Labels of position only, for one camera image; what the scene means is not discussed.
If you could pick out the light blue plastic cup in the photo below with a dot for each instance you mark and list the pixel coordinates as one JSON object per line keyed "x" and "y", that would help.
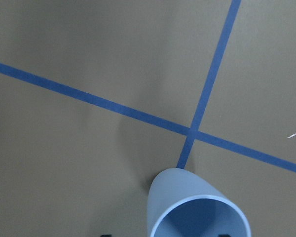
{"x": 181, "y": 204}

